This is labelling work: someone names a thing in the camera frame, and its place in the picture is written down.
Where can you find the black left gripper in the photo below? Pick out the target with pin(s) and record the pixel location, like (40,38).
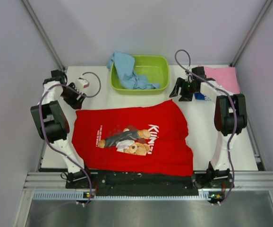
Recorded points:
(74,103)

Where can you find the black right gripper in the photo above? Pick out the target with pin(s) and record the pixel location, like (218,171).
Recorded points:
(184,97)

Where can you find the red printed t shirt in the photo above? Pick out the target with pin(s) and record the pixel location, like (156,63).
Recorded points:
(136,139)

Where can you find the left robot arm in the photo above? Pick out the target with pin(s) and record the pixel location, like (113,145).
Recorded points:
(52,124)

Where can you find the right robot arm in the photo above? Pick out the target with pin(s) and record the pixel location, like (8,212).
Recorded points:
(230,118)

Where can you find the blue printed folded t shirt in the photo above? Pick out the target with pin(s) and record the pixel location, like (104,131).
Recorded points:
(199,96)

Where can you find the green plastic basin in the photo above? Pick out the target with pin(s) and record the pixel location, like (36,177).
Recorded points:
(154,67)

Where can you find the pink folded t shirt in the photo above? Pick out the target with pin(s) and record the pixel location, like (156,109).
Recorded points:
(225,77)

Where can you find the light blue t shirt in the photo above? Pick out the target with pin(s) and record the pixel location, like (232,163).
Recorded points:
(123,64)

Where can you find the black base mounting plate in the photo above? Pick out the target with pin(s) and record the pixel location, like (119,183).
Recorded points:
(111,183)

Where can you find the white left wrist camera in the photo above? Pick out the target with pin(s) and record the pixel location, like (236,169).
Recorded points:
(81,83)

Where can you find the aluminium frame post left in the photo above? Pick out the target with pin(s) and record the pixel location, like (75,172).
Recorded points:
(42,33)

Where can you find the aluminium frame post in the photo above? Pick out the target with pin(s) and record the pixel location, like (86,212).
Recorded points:
(42,33)
(251,33)

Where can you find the grey slotted cable duct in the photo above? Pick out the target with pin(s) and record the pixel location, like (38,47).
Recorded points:
(84,196)

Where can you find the aluminium frame post right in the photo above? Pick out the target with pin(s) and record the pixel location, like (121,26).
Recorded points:
(251,33)

